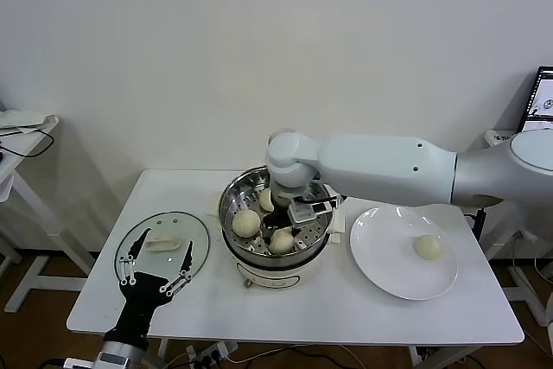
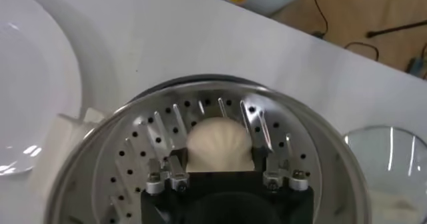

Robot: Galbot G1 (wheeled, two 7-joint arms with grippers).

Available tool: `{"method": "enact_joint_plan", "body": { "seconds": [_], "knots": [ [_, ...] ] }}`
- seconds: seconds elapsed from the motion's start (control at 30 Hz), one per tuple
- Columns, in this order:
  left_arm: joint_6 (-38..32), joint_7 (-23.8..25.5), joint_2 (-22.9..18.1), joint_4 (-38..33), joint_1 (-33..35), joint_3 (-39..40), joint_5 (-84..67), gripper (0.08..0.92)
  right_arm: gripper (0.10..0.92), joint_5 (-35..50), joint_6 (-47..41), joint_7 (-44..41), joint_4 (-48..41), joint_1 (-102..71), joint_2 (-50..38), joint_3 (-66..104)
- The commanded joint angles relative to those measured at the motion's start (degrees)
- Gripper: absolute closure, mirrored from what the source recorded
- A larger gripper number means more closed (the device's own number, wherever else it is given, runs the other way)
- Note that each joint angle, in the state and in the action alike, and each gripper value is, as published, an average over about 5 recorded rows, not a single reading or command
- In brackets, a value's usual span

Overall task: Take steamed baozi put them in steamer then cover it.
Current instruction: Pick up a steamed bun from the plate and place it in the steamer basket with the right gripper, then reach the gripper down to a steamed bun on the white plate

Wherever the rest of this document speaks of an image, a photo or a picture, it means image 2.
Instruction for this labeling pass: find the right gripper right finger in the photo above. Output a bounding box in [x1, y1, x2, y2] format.
[252, 144, 310, 193]

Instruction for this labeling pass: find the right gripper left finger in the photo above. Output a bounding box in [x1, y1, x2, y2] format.
[145, 147, 191, 195]

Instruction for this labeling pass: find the white steamed baozi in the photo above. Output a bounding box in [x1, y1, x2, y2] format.
[185, 117, 256, 173]

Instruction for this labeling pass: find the round glass pot lid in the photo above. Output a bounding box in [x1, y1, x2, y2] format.
[343, 125, 427, 224]

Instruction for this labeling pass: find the perforated steel steamer basket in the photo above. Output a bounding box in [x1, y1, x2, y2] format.
[45, 80, 371, 224]

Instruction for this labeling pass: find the white electric cooking pot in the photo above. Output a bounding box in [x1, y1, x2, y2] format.
[28, 74, 271, 199]

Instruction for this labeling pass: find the round white plate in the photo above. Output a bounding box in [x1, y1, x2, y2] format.
[0, 0, 84, 177]

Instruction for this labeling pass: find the thin black cable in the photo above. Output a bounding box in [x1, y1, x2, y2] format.
[344, 41, 380, 62]
[309, 0, 330, 39]

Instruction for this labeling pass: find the thick black cable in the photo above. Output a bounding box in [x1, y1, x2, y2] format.
[365, 20, 427, 39]

